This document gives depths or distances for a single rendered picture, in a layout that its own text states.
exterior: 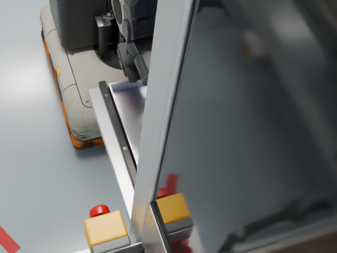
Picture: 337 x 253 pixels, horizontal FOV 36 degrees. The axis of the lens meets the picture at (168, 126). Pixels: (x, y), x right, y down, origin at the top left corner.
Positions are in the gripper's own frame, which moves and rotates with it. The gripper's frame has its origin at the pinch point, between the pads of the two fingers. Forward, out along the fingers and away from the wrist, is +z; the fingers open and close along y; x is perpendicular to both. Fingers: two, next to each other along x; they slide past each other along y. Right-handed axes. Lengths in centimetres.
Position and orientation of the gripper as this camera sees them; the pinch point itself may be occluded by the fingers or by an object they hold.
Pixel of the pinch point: (132, 77)
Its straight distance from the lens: 129.9
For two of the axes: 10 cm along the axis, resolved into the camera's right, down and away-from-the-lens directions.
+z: -1.6, 3.7, 9.1
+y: 3.1, 9.0, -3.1
